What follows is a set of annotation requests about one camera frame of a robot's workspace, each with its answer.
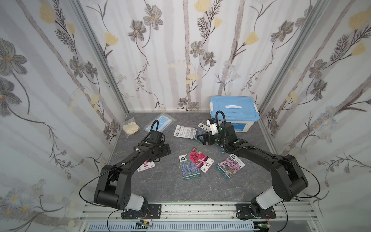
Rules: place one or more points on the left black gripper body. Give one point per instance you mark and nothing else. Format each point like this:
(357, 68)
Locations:
(165, 149)

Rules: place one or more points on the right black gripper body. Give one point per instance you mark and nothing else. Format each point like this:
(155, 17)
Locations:
(207, 137)

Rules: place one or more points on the hollyhock seed packet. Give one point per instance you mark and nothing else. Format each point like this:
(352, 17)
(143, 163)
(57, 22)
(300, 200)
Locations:
(145, 166)
(202, 161)

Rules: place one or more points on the lavender seed packet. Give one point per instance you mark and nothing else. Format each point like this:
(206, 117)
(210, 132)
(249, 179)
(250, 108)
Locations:
(201, 129)
(188, 168)

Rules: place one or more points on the pink cosmos seed packet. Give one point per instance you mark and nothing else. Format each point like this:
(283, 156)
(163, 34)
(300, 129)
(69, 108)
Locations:
(230, 166)
(223, 149)

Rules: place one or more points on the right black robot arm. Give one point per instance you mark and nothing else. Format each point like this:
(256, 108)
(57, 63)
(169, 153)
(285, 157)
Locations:
(287, 176)

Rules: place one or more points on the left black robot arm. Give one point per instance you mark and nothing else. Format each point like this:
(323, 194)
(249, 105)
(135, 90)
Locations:
(113, 188)

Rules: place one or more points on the white back-side seed packet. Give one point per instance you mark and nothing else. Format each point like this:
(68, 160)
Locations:
(185, 132)

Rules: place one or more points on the bagged blue face masks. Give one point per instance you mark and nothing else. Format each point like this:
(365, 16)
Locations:
(160, 123)

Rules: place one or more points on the blue lidded storage box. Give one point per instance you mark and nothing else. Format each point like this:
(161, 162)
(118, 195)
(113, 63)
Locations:
(240, 111)

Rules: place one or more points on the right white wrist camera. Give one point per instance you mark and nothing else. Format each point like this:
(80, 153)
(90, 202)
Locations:
(213, 124)

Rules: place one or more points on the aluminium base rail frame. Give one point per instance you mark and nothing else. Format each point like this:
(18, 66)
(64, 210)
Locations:
(291, 216)

